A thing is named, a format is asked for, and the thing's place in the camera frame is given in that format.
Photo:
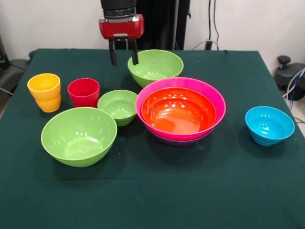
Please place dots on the dark green tablecloth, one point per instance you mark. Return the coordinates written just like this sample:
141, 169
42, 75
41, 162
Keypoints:
152, 190

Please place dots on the black chair with round knob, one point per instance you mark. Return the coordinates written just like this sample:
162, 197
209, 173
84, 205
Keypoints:
286, 76

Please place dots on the small blue bowl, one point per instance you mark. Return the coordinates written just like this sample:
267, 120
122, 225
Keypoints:
269, 126

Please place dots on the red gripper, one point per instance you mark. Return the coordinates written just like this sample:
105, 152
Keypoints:
121, 28

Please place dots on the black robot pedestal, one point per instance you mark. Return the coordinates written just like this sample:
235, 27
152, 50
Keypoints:
162, 23

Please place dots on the small ribbed green bowl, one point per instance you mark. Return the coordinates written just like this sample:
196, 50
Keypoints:
118, 107

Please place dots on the pink bowl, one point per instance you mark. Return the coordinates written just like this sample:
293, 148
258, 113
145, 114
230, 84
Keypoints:
147, 95

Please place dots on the red cup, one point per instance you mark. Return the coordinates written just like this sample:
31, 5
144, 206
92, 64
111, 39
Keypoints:
83, 95

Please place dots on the large green bowl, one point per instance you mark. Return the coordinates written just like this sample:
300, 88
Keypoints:
78, 136

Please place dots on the purple bowl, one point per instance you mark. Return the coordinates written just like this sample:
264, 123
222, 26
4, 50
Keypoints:
178, 143

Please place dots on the medium green bowl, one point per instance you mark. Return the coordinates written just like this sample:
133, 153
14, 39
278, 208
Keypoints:
157, 64

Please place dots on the black plug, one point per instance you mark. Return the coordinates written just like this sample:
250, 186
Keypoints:
208, 44

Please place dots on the yellow cup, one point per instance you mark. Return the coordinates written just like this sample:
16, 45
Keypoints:
45, 95

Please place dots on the black office chair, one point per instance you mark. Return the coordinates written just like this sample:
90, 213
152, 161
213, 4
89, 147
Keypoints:
14, 66

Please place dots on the orange bowl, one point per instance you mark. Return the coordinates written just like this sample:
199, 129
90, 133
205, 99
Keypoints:
178, 112

